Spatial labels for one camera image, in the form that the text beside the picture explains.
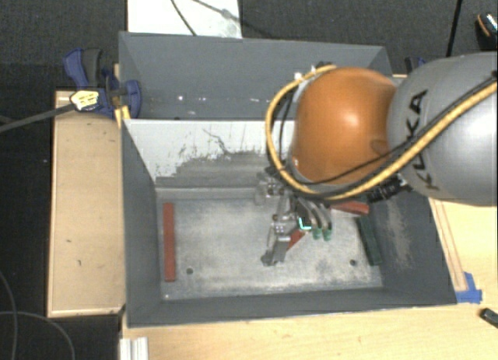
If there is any grey metal bin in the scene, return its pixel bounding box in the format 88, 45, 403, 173
116, 30, 458, 329

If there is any dark green flat block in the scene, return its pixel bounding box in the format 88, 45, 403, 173
356, 213, 384, 267

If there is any pale wood flat board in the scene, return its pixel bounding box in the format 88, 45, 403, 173
46, 89, 127, 319

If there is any black cylinder on white bracket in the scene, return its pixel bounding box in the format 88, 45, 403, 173
366, 179, 414, 204

